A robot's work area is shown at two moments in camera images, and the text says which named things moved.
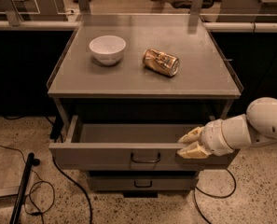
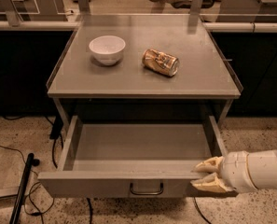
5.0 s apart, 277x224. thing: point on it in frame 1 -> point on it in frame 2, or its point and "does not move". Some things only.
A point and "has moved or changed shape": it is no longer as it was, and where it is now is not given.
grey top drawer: x=131 y=148 has moved or changed shape
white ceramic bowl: x=107 y=49 does not move
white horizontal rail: x=73 y=25 does not move
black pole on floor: x=30 y=162 does not move
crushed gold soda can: x=160 y=62 does not move
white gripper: x=214 y=137 -> x=236 y=171
